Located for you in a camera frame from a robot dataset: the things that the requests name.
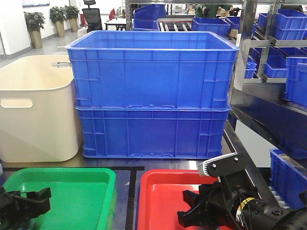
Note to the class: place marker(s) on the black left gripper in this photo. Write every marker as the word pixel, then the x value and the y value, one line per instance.
pixel 10 215

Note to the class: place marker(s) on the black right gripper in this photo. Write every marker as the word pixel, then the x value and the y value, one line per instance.
pixel 214 205

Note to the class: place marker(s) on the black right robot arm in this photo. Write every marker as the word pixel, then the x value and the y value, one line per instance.
pixel 257 214

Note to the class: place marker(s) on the red plastic tray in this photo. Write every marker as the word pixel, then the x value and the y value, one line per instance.
pixel 161 197

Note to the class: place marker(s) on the green plastic tray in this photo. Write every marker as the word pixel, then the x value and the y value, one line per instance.
pixel 81 198

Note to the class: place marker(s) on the lower stacked blue crate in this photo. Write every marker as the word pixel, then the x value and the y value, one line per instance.
pixel 159 133

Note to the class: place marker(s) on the stacked blue crate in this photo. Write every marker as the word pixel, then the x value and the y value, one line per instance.
pixel 159 133
pixel 133 69

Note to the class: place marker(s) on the beige plastic tub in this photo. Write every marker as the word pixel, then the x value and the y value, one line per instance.
pixel 38 119

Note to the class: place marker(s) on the steel shelving rack right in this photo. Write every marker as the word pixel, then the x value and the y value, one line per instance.
pixel 259 105

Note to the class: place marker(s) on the upper stacked blue crate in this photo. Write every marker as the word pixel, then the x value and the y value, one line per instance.
pixel 133 69

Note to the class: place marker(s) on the black office chair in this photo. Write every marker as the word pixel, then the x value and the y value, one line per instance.
pixel 92 16

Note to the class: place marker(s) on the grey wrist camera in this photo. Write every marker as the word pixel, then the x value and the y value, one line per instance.
pixel 222 165

